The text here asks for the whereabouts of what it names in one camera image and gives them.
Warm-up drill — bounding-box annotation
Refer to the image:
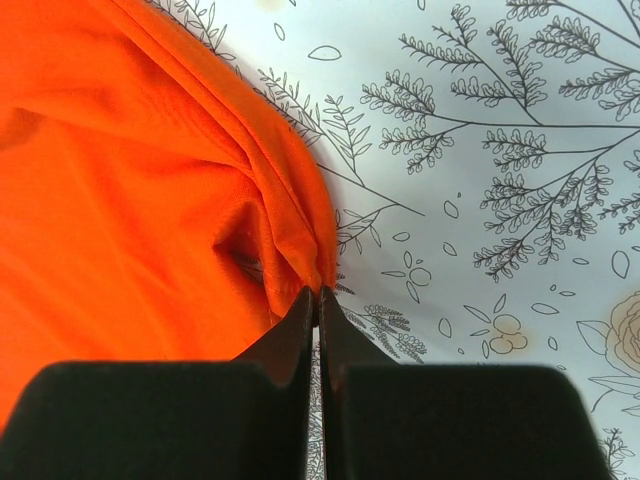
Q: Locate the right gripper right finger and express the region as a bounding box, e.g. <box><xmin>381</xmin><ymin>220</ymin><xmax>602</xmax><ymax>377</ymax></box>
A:
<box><xmin>319</xmin><ymin>288</ymin><xmax>608</xmax><ymax>480</ymax></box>

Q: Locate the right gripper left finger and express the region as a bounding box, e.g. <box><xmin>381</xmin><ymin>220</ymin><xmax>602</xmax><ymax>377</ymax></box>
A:
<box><xmin>1</xmin><ymin>288</ymin><xmax>314</xmax><ymax>479</ymax></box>

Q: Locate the orange t shirt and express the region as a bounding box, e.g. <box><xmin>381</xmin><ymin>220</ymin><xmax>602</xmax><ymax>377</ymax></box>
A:
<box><xmin>0</xmin><ymin>0</ymin><xmax>335</xmax><ymax>369</ymax></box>

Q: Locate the floral table cloth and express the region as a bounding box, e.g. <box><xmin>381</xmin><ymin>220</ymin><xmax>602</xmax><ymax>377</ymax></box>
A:
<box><xmin>158</xmin><ymin>1</ymin><xmax>639</xmax><ymax>479</ymax></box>

